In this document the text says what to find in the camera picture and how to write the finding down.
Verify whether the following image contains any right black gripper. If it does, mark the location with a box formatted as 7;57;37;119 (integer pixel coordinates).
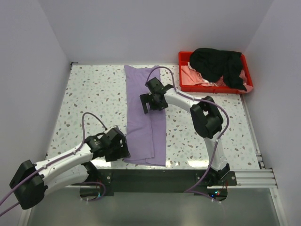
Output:
140;92;168;114

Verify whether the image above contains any purple t shirt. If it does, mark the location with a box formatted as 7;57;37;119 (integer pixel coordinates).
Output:
124;65;166;167

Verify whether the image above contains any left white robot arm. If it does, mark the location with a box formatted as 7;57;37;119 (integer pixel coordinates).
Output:
9;127;129;210

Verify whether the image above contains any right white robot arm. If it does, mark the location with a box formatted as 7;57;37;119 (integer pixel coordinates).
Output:
140;78;230;186

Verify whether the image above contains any pink t shirt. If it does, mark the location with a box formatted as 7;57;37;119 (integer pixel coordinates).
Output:
180;62;253;93

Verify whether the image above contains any red plastic bin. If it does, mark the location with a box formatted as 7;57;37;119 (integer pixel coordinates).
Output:
178;51;253;94

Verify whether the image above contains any black t shirt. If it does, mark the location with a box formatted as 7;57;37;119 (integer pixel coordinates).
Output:
189;48;247;91

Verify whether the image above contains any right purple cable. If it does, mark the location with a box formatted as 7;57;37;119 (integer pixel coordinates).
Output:
146;66;230;194

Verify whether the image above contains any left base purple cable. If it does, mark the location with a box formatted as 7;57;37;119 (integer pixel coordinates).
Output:
79;181;106;202

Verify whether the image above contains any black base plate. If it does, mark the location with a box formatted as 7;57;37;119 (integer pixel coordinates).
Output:
79;166;237;199

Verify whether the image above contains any aluminium rail frame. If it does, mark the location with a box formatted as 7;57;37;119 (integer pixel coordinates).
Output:
234;153;278;188

